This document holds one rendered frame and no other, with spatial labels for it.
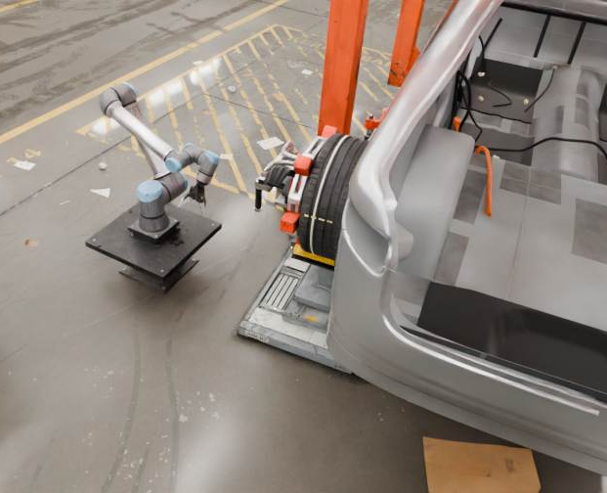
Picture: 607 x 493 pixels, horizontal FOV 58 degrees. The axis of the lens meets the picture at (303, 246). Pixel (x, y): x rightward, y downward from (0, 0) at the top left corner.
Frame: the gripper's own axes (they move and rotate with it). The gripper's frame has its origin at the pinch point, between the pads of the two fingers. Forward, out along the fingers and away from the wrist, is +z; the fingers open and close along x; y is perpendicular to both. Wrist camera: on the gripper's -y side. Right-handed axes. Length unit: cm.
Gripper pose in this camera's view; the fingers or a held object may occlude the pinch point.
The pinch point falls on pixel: (190, 212)
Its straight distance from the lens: 327.9
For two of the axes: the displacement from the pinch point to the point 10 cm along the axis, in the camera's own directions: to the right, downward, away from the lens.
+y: -3.3, -4.3, 8.4
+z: -4.2, 8.6, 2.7
